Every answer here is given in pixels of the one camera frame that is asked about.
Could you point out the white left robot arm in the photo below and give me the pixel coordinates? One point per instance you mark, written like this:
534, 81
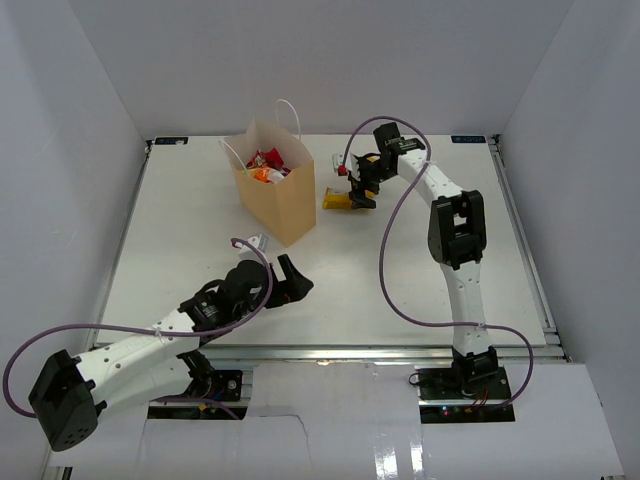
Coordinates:
73, 394

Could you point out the orange snack packet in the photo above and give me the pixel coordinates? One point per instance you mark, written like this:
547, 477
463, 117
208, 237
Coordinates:
268, 175

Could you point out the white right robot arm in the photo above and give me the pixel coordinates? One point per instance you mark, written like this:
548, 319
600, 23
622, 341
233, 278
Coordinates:
456, 237

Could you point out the aluminium front rail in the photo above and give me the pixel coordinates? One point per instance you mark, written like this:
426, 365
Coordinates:
332, 353

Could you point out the blue corner marker tag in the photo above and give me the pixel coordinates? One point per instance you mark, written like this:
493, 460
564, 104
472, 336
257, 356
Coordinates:
468, 139

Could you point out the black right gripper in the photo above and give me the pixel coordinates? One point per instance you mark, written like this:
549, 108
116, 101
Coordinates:
359, 187

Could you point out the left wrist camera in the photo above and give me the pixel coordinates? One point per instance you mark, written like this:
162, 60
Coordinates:
257, 242

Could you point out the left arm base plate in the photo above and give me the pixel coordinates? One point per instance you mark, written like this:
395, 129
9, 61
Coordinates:
215, 398

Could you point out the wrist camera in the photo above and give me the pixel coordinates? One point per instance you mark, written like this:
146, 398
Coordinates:
257, 242
344, 165

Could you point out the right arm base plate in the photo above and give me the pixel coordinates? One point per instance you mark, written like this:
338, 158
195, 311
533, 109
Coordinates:
442, 400

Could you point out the small red triangular snack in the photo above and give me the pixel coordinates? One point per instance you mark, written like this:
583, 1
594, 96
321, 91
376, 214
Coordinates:
271, 158

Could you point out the brown paper bag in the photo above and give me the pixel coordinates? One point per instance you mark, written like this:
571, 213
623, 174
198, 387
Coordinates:
286, 209

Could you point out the white front cover sheet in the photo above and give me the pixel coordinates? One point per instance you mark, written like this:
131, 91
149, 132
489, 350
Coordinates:
356, 421

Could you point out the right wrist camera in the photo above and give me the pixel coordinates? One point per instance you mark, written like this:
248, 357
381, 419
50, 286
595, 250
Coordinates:
344, 165

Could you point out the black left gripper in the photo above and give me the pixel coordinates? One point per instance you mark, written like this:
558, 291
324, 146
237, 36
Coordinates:
292, 289

